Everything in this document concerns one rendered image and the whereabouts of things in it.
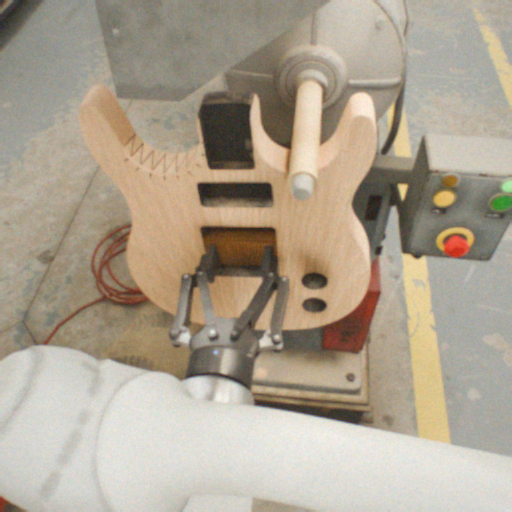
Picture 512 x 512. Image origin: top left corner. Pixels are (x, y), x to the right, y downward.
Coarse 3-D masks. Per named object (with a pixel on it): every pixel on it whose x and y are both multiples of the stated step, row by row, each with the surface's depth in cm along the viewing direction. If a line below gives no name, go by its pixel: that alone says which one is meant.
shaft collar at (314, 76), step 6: (300, 72) 66; (306, 72) 65; (312, 72) 65; (318, 72) 65; (300, 78) 65; (306, 78) 64; (312, 78) 64; (318, 78) 64; (324, 78) 65; (294, 84) 65; (300, 84) 65; (318, 84) 65; (324, 84) 65; (294, 90) 66; (324, 90) 65; (294, 96) 66; (324, 96) 66
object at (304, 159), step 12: (312, 84) 64; (300, 96) 63; (312, 96) 62; (300, 108) 61; (312, 108) 61; (300, 120) 59; (312, 120) 59; (300, 132) 58; (312, 132) 58; (300, 144) 56; (312, 144) 56; (300, 156) 55; (312, 156) 55; (300, 168) 53; (312, 168) 54; (288, 180) 54
